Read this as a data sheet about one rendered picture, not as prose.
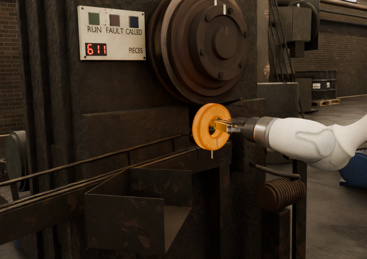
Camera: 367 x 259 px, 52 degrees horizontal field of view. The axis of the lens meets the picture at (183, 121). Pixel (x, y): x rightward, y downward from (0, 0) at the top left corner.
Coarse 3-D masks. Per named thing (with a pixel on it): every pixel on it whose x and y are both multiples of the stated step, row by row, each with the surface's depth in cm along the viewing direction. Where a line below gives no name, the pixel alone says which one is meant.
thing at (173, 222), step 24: (144, 168) 115; (96, 192) 97; (120, 192) 111; (144, 192) 116; (168, 192) 114; (96, 216) 92; (120, 216) 90; (144, 216) 88; (168, 216) 107; (96, 240) 92; (120, 240) 91; (144, 240) 89; (168, 240) 94
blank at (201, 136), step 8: (208, 104) 123; (216, 104) 123; (200, 112) 121; (208, 112) 121; (216, 112) 124; (224, 112) 126; (200, 120) 120; (208, 120) 122; (192, 128) 122; (200, 128) 120; (208, 128) 122; (200, 136) 120; (208, 136) 123; (216, 136) 126; (224, 136) 128; (200, 144) 122; (208, 144) 123; (216, 144) 126
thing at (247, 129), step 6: (252, 120) 109; (234, 126) 114; (240, 126) 111; (246, 126) 110; (252, 126) 108; (240, 132) 111; (246, 132) 110; (252, 132) 108; (246, 138) 111; (252, 138) 109
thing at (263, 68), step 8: (264, 0) 554; (264, 8) 555; (264, 16) 557; (264, 24) 558; (264, 32) 560; (264, 40) 561; (264, 48) 563; (264, 56) 564; (264, 64) 565; (264, 72) 567; (264, 80) 568
